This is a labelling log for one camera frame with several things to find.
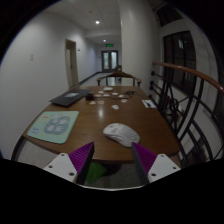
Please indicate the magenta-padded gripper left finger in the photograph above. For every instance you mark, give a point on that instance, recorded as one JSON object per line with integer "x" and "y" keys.
{"x": 63, "y": 165}

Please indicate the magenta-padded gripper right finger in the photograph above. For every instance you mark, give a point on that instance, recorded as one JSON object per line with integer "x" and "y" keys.
{"x": 161, "y": 165}

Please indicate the white honeycomb computer mouse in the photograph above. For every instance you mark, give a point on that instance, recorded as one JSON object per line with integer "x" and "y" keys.
{"x": 121, "y": 134}

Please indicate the mint green printed mouse pad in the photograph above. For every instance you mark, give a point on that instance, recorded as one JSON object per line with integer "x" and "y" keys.
{"x": 55, "y": 126}

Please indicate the white paper sheet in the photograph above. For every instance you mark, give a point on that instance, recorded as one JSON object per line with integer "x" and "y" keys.
{"x": 149, "y": 104}

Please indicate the small tan sticker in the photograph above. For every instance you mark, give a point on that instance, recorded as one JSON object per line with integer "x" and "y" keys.
{"x": 100, "y": 102}
{"x": 92, "y": 103}

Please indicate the black closed laptop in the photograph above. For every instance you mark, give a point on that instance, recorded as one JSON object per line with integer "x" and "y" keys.
{"x": 70, "y": 96}

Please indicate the small black box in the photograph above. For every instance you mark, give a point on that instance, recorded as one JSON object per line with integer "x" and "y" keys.
{"x": 89, "y": 97}

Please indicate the small white sticker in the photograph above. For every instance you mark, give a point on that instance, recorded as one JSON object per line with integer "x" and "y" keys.
{"x": 115, "y": 107}
{"x": 98, "y": 95}
{"x": 106, "y": 95}
{"x": 121, "y": 96}
{"x": 115, "y": 94}

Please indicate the red and white sticker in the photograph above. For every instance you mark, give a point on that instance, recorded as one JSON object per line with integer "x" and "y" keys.
{"x": 124, "y": 100}

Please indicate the small white box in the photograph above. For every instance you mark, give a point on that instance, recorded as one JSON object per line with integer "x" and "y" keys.
{"x": 108, "y": 88}

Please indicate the black railing with wooden handrail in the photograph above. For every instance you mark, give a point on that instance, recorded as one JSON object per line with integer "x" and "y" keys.
{"x": 186, "y": 70}

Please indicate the wooden armchair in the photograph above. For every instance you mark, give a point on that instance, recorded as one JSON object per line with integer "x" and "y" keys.
{"x": 118, "y": 68}
{"x": 119, "y": 74}

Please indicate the pale side door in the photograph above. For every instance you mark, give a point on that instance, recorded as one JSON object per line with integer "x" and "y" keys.
{"x": 71, "y": 63}

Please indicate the glass double door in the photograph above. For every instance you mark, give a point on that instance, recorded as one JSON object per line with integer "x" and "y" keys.
{"x": 110, "y": 61}

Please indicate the dark framed window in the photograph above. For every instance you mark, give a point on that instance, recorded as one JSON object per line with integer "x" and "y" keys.
{"x": 186, "y": 53}

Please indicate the green exit sign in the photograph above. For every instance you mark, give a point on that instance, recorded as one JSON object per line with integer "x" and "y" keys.
{"x": 109, "y": 45}

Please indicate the round recessed ceiling light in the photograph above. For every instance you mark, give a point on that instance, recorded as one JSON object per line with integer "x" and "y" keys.
{"x": 97, "y": 22}

